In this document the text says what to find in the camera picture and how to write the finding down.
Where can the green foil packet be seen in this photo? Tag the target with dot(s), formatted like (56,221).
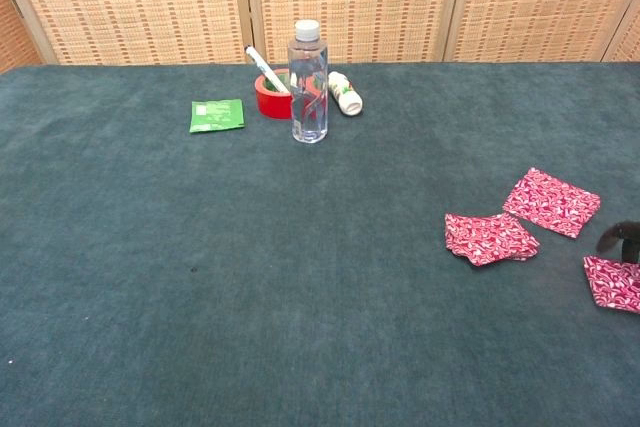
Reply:
(216,115)

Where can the teal felt table cover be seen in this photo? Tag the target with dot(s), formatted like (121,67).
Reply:
(300,272)

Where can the small white plastic bottle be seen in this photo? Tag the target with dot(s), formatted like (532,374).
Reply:
(345,96)

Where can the clear plastic water bottle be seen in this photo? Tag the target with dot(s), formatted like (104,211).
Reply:
(309,97)

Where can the red patterned cloth piece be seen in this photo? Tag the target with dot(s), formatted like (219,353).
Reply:
(490,239)
(615,287)

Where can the white marker pen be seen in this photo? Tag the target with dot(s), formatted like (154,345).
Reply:
(265,69)

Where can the red tape roll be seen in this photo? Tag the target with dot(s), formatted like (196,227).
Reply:
(272,104)

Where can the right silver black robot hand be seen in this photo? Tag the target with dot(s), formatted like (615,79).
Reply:
(629,239)

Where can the red patterned cloth stack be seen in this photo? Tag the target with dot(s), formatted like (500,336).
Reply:
(550,202)

